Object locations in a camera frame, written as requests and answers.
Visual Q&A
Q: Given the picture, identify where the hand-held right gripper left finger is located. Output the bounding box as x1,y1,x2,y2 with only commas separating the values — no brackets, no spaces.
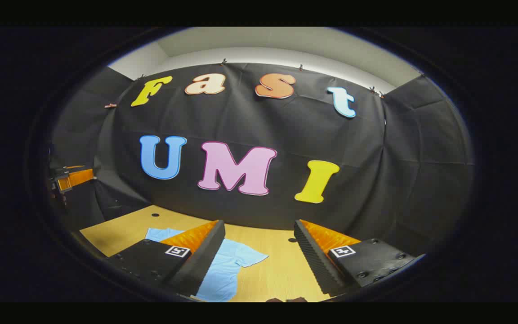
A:
106,220,226,297

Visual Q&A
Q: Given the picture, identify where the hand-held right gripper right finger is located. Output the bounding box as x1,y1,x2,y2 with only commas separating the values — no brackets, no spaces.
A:
293,219,427,297

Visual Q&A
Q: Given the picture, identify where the light blue T-shirt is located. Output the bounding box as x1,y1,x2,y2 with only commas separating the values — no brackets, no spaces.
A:
145,227,269,302

